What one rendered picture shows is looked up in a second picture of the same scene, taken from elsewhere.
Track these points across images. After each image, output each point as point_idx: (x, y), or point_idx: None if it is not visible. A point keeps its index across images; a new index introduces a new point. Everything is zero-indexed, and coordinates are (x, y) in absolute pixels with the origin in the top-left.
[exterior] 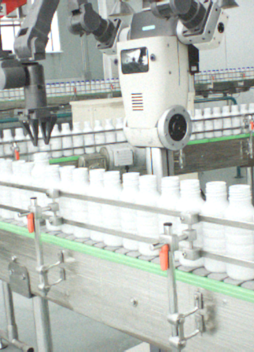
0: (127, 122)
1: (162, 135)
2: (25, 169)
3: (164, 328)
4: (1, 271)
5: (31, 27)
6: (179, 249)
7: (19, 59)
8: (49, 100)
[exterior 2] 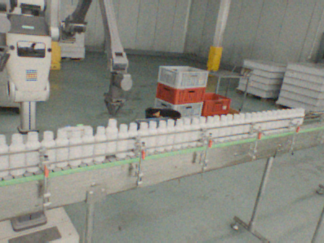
0: (18, 87)
1: (49, 94)
2: (104, 131)
3: (187, 169)
4: (75, 198)
5: (125, 53)
6: (195, 141)
7: (126, 72)
8: None
